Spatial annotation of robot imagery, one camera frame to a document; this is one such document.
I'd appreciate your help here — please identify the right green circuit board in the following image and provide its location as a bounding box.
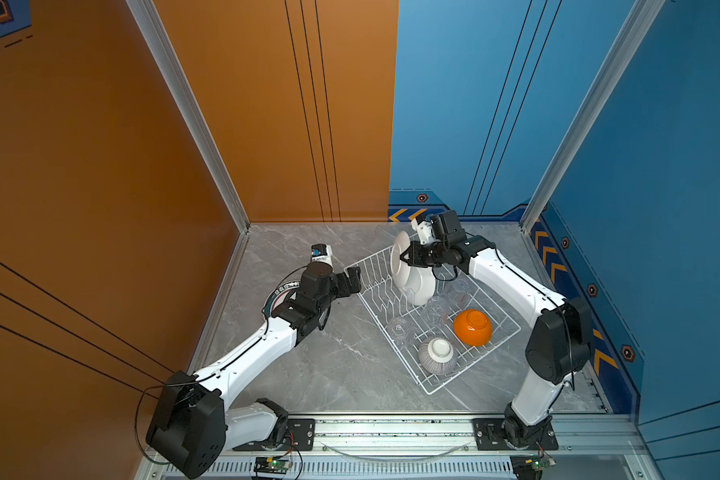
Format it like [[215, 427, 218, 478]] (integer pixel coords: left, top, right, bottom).
[[510, 456, 557, 480]]

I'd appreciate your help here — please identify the orange bowl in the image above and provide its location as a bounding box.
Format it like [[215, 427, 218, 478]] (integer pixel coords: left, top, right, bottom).
[[453, 309, 493, 347]]

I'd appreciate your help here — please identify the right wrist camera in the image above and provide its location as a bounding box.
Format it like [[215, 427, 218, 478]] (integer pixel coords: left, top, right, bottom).
[[411, 218, 436, 246]]

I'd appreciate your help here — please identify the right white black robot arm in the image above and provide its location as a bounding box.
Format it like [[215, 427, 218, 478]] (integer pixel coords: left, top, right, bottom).
[[390, 210, 594, 449]]

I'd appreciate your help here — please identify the plain white plate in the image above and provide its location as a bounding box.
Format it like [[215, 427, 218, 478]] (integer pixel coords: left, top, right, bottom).
[[390, 232, 411, 289], [392, 263, 437, 306]]

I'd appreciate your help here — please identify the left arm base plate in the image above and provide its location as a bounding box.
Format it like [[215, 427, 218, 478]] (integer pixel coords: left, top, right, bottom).
[[234, 418, 316, 453]]

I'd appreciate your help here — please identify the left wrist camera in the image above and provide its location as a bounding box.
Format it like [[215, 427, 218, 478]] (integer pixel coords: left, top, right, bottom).
[[310, 243, 333, 267]]

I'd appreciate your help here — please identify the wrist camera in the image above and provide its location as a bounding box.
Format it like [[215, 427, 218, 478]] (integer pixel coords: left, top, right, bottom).
[[411, 218, 436, 246], [310, 243, 333, 267]]

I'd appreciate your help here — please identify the green rimmed white plate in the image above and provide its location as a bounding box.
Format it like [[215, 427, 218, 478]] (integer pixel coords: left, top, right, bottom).
[[261, 281, 299, 320]]

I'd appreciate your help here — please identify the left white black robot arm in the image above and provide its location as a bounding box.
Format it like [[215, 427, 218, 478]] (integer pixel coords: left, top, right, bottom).
[[145, 261, 362, 479]]

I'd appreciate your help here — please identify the white ribbed bowl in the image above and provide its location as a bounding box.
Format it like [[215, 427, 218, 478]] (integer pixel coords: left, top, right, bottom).
[[418, 337, 457, 375]]

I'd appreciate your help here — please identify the white wire dish rack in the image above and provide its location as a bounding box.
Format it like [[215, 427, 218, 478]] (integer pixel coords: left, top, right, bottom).
[[356, 248, 521, 395]]

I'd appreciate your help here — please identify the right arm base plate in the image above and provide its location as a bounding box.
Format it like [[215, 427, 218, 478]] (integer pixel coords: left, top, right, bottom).
[[472, 416, 559, 451]]

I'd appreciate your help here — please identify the left green circuit board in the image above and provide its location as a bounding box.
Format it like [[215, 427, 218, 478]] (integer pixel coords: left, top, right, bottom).
[[252, 457, 293, 479]]

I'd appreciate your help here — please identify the green circuit board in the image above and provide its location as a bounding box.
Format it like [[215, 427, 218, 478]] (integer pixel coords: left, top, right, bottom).
[[252, 457, 293, 479], [510, 456, 557, 480]]

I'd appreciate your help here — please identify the aluminium front rail frame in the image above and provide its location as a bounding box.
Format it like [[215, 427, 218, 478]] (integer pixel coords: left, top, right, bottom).
[[204, 412, 662, 479]]

